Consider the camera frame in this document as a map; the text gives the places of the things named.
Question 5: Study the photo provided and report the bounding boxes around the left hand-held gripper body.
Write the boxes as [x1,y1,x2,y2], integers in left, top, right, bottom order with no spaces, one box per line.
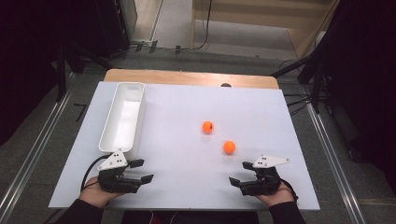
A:
[97,148,144,194]

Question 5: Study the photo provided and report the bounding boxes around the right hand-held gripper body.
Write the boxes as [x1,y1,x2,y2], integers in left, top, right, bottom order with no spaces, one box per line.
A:
[239,154,291,197]

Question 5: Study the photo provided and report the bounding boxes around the plain orange ball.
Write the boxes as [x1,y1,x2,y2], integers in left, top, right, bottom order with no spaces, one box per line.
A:
[222,140,237,155]

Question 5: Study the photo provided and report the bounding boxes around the white plastic bin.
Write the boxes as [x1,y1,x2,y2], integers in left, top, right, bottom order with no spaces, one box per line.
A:
[98,81,148,161]

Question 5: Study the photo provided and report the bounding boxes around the orange ball with dark mark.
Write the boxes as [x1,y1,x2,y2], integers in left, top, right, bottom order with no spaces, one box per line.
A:
[201,120,215,135]

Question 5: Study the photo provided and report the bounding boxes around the person's right hand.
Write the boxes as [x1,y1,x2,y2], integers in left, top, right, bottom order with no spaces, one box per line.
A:
[253,181,296,208]

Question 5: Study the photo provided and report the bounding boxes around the person's left hand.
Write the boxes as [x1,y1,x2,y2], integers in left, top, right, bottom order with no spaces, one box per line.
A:
[78,175,125,209]

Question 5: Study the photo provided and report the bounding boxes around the white board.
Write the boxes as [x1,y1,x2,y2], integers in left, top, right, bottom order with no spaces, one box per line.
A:
[48,81,321,211]

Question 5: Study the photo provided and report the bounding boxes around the wooden table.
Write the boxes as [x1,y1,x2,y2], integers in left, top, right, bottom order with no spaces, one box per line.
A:
[103,68,280,91]

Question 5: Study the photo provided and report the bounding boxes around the black metal stand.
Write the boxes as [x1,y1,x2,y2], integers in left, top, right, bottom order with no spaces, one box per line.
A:
[270,46,331,115]
[54,40,115,103]

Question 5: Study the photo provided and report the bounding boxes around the black cabinet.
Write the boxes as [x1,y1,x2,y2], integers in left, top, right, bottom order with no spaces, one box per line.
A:
[92,0,132,59]

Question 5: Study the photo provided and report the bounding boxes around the dark curtain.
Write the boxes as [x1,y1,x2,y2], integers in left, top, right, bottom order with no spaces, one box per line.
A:
[323,0,396,194]
[0,0,104,147]

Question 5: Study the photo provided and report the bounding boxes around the light wooden shelf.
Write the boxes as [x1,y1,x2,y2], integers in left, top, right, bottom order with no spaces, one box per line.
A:
[191,0,340,60]

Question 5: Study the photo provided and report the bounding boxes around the black gripper strap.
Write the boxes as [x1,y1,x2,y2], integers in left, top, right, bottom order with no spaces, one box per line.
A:
[279,177,300,202]

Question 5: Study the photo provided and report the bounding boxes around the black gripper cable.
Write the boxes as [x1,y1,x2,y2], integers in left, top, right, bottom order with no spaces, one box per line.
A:
[79,153,113,192]

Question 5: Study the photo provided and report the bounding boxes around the metal floor rail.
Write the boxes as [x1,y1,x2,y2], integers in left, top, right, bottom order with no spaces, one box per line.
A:
[306,102,367,224]
[0,73,78,222]

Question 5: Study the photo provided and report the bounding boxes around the black floor cables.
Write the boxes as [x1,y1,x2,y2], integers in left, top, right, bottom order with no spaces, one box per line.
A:
[281,91,312,117]

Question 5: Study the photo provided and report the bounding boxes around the black hanging cable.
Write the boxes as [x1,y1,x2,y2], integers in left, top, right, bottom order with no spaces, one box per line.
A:
[191,0,213,51]

